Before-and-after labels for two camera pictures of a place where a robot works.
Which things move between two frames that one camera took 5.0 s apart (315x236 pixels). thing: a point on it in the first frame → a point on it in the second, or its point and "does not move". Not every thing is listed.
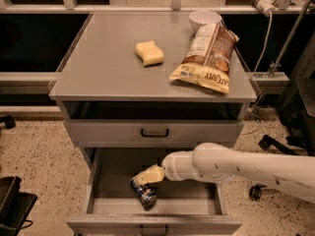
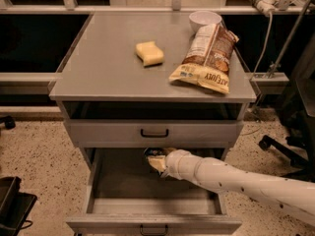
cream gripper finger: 152,175 → 158,161
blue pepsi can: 148,195 → 155,151
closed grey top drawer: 153,133 does not move
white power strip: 264,2 does not move
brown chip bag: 208,58 does not move
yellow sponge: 150,53 does not move
